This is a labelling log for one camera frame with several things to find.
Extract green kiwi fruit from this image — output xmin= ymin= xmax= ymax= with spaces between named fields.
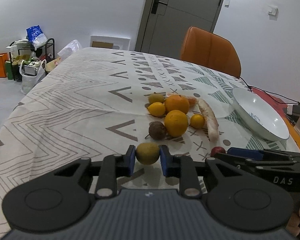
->
xmin=136 ymin=142 xmax=160 ymax=165

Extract small red plum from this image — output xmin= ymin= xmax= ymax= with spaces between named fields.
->
xmin=210 ymin=146 xmax=226 ymax=157

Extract dark purple passion fruit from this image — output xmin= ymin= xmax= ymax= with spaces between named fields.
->
xmin=146 ymin=121 xmax=167 ymax=140

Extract large orange front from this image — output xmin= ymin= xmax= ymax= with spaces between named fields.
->
xmin=164 ymin=110 xmax=188 ymax=137

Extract large orange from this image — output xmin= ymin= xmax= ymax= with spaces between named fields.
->
xmin=165 ymin=94 xmax=190 ymax=114
xmin=164 ymin=110 xmax=188 ymax=137

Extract long peeled pomelo segment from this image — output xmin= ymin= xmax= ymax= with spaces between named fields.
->
xmin=197 ymin=99 xmax=219 ymax=142

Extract person right hand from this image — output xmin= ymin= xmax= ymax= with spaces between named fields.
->
xmin=286 ymin=209 xmax=300 ymax=237

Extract white ceramic bowl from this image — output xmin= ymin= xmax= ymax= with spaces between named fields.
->
xmin=232 ymin=88 xmax=290 ymax=141

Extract small yellow citrus right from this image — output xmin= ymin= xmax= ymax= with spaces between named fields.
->
xmin=190 ymin=114 xmax=205 ymax=129

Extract small yellow citrus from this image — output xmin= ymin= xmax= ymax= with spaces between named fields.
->
xmin=190 ymin=114 xmax=205 ymax=129
xmin=147 ymin=102 xmax=166 ymax=117

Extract red orange table mat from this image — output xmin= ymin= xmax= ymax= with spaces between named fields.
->
xmin=251 ymin=88 xmax=300 ymax=150

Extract small yellow citrus left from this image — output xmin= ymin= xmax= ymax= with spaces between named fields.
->
xmin=147 ymin=102 xmax=166 ymax=117

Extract large orange rear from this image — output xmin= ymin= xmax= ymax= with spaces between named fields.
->
xmin=165 ymin=94 xmax=190 ymax=114

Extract orange peeled pomelo segment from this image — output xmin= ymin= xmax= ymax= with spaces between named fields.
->
xmin=166 ymin=93 xmax=198 ymax=107

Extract patterned tablecloth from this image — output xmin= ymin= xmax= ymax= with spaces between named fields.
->
xmin=0 ymin=48 xmax=298 ymax=238

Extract green kiwi rear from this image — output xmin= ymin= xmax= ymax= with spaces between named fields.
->
xmin=148 ymin=93 xmax=165 ymax=105

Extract orange leather chair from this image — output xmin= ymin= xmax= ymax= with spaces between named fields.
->
xmin=180 ymin=26 xmax=242 ymax=78

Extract white foam packaging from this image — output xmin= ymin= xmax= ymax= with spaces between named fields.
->
xmin=90 ymin=35 xmax=130 ymax=50

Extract white plastic shopping bag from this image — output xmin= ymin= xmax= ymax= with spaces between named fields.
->
xmin=19 ymin=60 xmax=46 ymax=95

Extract clear plastic bag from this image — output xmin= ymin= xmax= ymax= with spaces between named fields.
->
xmin=57 ymin=40 xmax=82 ymax=61

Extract black metal shoe rack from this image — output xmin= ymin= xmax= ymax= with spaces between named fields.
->
xmin=6 ymin=38 xmax=56 ymax=82

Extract blue white plastic bag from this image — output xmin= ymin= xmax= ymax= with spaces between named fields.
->
xmin=26 ymin=25 xmax=47 ymax=50

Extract grey door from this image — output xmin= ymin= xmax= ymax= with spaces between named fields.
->
xmin=135 ymin=0 xmax=223 ymax=59

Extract black cable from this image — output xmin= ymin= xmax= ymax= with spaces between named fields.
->
xmin=238 ymin=76 xmax=300 ymax=108

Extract small white wall switch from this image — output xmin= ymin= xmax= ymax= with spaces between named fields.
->
xmin=224 ymin=0 xmax=230 ymax=7

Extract black door handle lock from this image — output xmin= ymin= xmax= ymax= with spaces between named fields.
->
xmin=151 ymin=0 xmax=168 ymax=14

